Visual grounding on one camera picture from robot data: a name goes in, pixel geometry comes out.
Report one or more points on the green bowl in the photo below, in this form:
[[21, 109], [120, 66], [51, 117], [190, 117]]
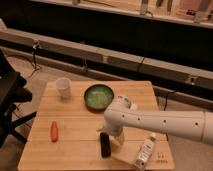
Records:
[[98, 97]]

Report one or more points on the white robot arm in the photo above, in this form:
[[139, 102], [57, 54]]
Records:
[[193, 125]]

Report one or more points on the black stand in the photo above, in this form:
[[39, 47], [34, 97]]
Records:
[[12, 90]]

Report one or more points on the white sponge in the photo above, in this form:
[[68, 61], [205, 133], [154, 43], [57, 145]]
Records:
[[133, 106]]

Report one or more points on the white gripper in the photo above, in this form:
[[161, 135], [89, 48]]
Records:
[[118, 136]]

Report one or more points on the white plastic cup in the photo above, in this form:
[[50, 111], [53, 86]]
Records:
[[63, 87]]

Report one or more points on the orange carrot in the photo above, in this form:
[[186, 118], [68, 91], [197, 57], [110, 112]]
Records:
[[54, 131]]

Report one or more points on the black eraser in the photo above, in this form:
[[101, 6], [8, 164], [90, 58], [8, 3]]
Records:
[[105, 145]]

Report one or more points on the wooden folding table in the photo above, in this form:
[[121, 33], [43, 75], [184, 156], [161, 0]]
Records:
[[78, 145]]

